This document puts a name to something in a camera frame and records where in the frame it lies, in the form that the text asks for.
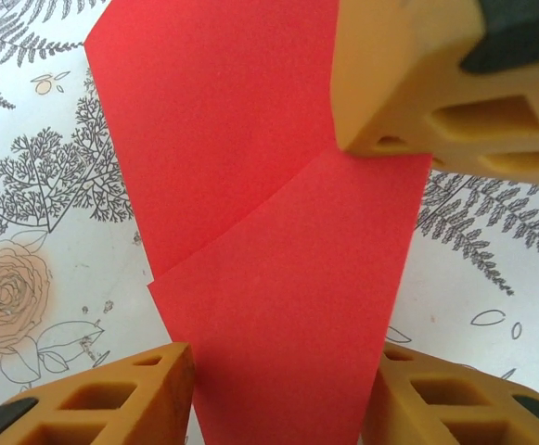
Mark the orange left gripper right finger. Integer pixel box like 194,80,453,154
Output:
361,341,539,445

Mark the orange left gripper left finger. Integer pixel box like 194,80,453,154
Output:
0,341,196,445

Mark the red cloth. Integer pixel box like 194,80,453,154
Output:
83,0,435,445

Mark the floral patterned tablecloth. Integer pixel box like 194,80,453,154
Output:
0,0,539,445

